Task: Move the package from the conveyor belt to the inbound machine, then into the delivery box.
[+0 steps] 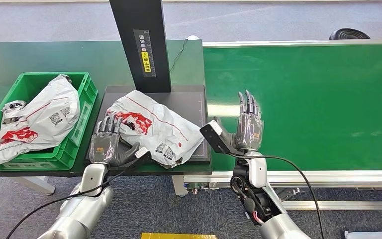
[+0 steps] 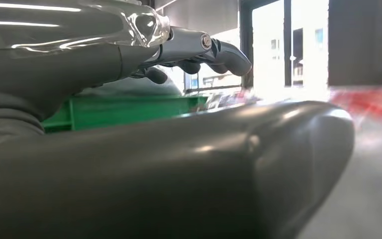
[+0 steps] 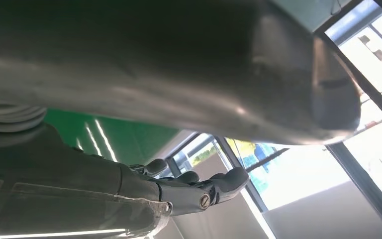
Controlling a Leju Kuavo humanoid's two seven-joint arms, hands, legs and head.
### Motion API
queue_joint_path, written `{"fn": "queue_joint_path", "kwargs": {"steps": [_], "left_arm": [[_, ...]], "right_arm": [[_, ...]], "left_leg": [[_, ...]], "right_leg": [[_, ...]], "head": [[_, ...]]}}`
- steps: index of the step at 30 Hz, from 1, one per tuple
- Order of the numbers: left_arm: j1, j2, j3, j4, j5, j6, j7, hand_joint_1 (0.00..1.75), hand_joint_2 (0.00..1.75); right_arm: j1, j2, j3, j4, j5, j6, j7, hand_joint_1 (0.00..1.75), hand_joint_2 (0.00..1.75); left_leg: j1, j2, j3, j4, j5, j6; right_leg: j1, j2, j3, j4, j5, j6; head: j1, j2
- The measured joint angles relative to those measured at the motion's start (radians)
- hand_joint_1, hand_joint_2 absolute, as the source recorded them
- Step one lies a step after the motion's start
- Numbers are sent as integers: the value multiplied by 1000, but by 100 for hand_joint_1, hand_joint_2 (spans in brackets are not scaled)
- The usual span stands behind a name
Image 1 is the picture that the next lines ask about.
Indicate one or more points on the white table leg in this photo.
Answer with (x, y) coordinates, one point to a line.
(34, 184)

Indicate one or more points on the black scanner base plate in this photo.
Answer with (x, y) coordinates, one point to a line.
(191, 102)

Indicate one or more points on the scale label with yellow sticker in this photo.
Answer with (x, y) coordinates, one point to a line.
(145, 54)

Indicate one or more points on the small white black-print parcel bag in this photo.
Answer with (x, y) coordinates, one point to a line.
(13, 107)

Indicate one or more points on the green conveyor belt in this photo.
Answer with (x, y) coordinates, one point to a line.
(309, 105)

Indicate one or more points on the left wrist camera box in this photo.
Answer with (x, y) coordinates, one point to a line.
(141, 152)

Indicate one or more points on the aluminium conveyor frame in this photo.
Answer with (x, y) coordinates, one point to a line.
(309, 179)

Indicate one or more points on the dark green table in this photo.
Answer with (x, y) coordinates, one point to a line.
(79, 56)

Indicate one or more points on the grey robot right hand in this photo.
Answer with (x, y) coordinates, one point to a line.
(248, 130)

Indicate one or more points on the black ribbed round object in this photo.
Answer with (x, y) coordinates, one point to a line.
(349, 34)

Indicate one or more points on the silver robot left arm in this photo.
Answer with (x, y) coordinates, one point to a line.
(79, 214)

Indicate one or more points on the large white red-print parcel bag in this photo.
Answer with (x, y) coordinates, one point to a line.
(42, 122)

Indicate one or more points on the small white round object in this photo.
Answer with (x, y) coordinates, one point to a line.
(193, 37)

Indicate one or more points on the white parcel with red mark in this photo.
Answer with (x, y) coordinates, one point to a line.
(375, 235)

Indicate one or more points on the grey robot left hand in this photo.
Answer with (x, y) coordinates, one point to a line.
(105, 146)

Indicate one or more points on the black scanner column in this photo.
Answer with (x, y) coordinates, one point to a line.
(141, 19)

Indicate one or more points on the green plastic crate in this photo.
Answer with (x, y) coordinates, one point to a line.
(85, 99)

